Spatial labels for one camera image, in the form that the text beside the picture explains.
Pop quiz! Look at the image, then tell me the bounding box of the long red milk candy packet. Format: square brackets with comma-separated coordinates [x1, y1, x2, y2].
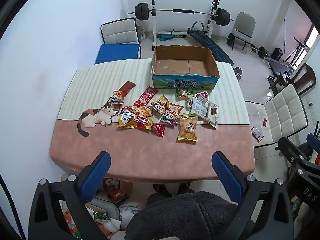
[133, 86, 158, 107]

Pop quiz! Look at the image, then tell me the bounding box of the pink striped cat tablecloth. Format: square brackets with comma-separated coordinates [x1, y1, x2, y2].
[49, 59, 255, 183]

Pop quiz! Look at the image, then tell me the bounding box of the orange panda melon seed bag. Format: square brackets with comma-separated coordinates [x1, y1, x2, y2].
[160, 103, 184, 126]

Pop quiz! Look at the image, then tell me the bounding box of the red white fish snack packet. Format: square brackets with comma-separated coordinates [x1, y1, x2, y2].
[195, 91, 208, 105]

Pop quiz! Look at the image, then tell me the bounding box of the dark brown snack packet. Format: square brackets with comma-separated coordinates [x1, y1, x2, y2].
[118, 81, 136, 93]

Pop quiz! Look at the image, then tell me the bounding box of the black sit-up bench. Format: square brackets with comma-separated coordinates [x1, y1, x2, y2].
[187, 21, 234, 66]

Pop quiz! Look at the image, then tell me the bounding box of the grey folding chair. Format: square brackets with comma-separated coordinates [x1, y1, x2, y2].
[227, 12, 255, 50]

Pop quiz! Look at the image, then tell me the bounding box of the green fruit candy bag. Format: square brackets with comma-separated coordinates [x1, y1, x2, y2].
[176, 88, 194, 101]

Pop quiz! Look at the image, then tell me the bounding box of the open cardboard milk box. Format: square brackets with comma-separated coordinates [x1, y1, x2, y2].
[151, 45, 220, 91]

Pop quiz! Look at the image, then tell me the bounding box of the yellow panda snack bag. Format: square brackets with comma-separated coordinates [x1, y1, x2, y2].
[150, 95, 169, 116]

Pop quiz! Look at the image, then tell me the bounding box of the white brown stick snack packet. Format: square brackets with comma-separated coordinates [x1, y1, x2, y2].
[206, 101, 219, 128]

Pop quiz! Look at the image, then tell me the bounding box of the yellow egg biscuit bag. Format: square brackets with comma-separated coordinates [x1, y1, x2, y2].
[177, 113, 199, 142]

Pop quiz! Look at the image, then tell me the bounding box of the white printed snack packet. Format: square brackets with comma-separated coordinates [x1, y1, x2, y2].
[190, 98, 208, 119]

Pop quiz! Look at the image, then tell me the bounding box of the red yellow noodle snack bag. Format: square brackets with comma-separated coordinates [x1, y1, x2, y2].
[118, 106, 153, 130]

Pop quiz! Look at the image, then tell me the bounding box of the white quilted chair right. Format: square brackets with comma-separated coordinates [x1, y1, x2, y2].
[245, 85, 308, 148]

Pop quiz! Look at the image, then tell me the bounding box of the barbell on white rack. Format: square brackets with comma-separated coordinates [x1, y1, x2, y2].
[128, 0, 234, 51]

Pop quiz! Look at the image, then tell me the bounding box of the dark wooden chair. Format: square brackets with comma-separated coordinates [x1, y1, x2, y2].
[291, 63, 317, 96]

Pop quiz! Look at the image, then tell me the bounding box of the white chair with blue cushion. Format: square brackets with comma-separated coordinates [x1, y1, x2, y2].
[95, 17, 141, 64]

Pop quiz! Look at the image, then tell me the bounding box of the dark fleece clothing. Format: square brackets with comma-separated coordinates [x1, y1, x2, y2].
[125, 191, 238, 239]

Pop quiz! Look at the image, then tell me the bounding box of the small red snack packet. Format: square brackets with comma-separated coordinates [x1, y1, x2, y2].
[151, 124, 165, 137]

